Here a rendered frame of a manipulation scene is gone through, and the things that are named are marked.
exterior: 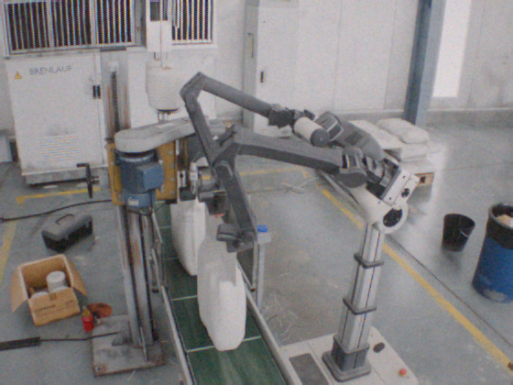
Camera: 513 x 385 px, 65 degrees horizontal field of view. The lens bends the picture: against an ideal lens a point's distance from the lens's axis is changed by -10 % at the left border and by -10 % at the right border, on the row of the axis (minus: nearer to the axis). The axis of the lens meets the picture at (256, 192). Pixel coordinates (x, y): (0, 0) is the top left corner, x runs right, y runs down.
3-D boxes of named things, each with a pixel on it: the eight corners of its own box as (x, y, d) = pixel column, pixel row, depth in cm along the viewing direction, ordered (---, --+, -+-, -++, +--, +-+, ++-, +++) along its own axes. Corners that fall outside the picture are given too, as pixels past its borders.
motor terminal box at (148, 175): (165, 189, 186) (164, 164, 182) (145, 196, 180) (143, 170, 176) (155, 183, 192) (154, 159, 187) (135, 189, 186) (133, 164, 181)
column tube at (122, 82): (153, 345, 258) (126, 49, 184) (134, 348, 254) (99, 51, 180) (150, 333, 268) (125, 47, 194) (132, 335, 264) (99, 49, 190)
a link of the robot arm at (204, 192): (228, 178, 179) (223, 170, 187) (200, 181, 176) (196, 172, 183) (227, 203, 185) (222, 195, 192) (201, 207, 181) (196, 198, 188)
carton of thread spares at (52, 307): (92, 311, 283) (86, 283, 273) (19, 333, 259) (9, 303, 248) (77, 272, 323) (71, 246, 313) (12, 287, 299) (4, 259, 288)
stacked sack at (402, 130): (432, 144, 489) (434, 132, 483) (403, 146, 476) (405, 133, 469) (398, 126, 546) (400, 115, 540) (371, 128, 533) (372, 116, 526)
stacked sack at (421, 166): (439, 175, 499) (441, 163, 493) (394, 181, 479) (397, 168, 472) (417, 162, 536) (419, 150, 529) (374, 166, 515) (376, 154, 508)
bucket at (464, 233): (474, 250, 371) (482, 225, 360) (451, 257, 362) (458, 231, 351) (453, 235, 396) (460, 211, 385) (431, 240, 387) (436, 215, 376)
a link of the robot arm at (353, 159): (378, 175, 128) (376, 161, 131) (355, 161, 123) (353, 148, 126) (356, 191, 134) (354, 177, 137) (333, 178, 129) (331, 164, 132)
